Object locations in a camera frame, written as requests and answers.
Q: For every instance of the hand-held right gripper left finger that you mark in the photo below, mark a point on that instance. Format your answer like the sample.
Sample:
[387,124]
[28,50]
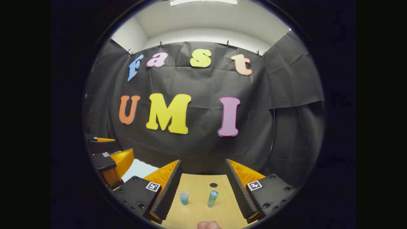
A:
[168,194]

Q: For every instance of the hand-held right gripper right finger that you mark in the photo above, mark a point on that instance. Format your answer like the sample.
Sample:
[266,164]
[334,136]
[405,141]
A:
[240,194]

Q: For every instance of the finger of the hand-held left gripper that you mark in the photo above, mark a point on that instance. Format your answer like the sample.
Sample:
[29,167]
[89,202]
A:
[105,162]
[101,147]

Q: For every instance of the green blue skin care bottle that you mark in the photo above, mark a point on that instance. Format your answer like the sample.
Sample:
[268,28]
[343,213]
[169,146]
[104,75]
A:
[212,199]

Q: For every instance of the black backdrop cloth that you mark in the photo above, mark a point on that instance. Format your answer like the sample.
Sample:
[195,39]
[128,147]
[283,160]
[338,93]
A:
[197,146]

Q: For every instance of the ceiling light panel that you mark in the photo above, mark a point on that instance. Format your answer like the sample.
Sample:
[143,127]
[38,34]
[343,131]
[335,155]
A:
[203,2]

